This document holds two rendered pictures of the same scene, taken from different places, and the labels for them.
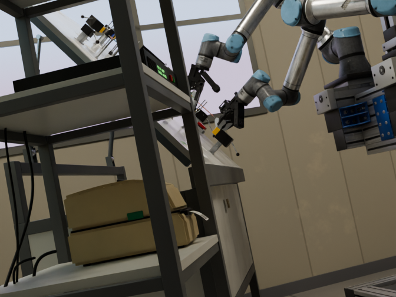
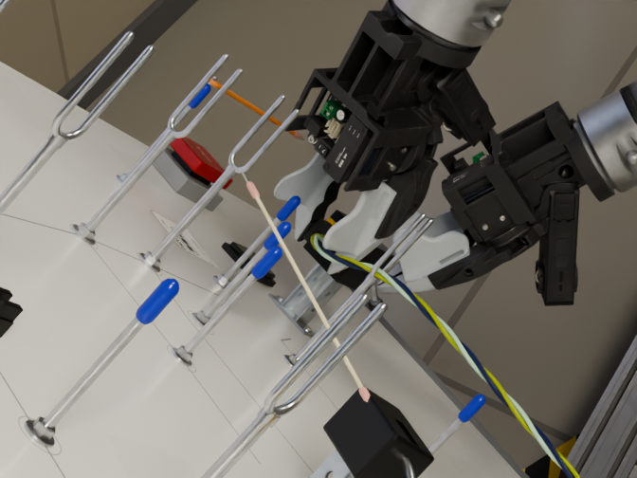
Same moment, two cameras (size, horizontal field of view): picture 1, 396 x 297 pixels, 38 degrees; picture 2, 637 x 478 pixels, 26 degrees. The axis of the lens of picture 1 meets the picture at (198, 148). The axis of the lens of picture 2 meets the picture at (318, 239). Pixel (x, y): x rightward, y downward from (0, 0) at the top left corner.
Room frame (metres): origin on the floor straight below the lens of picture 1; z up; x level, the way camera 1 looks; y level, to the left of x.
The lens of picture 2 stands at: (2.18, 0.46, 1.97)
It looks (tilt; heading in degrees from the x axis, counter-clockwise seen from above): 49 degrees down; 316
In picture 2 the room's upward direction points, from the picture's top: straight up
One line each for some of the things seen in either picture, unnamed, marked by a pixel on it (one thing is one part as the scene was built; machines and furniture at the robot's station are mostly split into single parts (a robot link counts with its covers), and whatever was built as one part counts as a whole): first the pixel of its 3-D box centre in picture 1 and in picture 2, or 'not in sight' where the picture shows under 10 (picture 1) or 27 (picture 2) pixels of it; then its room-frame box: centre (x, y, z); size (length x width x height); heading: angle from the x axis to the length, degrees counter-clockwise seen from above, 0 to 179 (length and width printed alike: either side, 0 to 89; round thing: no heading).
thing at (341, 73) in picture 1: (353, 66); not in sight; (2.58, -0.77, 1.21); 0.15 x 0.15 x 0.10
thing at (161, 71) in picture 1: (105, 89); not in sight; (1.47, 0.21, 1.09); 0.35 x 0.33 x 0.07; 171
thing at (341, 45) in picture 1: (347, 41); not in sight; (2.59, -0.77, 1.33); 0.13 x 0.12 x 0.14; 8
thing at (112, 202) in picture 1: (133, 215); not in sight; (1.52, 0.20, 0.76); 0.30 x 0.21 x 0.20; 84
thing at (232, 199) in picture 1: (237, 228); not in sight; (2.58, -0.10, 0.60); 0.55 x 0.03 x 0.39; 171
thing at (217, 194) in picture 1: (220, 242); not in sight; (2.04, -0.01, 0.60); 0.55 x 0.02 x 0.39; 171
